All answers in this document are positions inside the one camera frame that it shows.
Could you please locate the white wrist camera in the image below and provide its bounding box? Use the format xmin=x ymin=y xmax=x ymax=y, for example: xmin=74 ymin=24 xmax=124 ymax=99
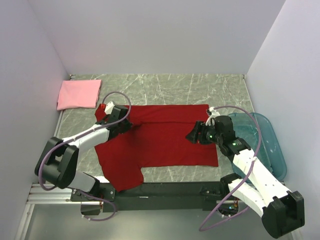
xmin=205 ymin=107 xmax=220 ymax=126
xmin=100 ymin=101 xmax=116 ymax=115

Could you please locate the teal transparent plastic bin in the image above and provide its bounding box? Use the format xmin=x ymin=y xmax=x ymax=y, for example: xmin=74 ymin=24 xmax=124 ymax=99
xmin=228 ymin=112 xmax=287 ymax=182

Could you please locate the folded pink t shirt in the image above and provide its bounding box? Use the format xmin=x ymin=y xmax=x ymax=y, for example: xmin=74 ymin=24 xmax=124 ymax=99
xmin=56 ymin=79 xmax=102 ymax=111

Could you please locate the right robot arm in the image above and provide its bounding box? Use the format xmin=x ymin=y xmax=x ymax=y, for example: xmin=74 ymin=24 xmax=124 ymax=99
xmin=186 ymin=115 xmax=305 ymax=239

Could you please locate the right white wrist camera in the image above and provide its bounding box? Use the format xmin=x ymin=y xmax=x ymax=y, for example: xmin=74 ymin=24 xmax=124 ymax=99
xmin=205 ymin=107 xmax=220 ymax=126

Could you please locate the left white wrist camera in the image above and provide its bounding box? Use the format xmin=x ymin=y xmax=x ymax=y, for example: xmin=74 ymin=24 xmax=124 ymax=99
xmin=100 ymin=101 xmax=116 ymax=115

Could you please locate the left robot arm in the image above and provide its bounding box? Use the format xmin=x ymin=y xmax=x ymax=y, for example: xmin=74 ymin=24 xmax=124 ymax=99
xmin=34 ymin=102 xmax=132 ymax=199

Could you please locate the red t shirt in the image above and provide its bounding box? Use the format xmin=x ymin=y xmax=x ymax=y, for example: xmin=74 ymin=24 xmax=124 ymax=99
xmin=95 ymin=104 xmax=219 ymax=191

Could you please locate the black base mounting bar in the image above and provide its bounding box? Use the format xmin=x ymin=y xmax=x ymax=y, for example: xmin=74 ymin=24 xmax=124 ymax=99
xmin=100 ymin=181 xmax=229 ymax=211

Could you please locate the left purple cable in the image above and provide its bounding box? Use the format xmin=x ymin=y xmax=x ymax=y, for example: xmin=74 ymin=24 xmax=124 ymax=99
xmin=38 ymin=91 xmax=132 ymax=222

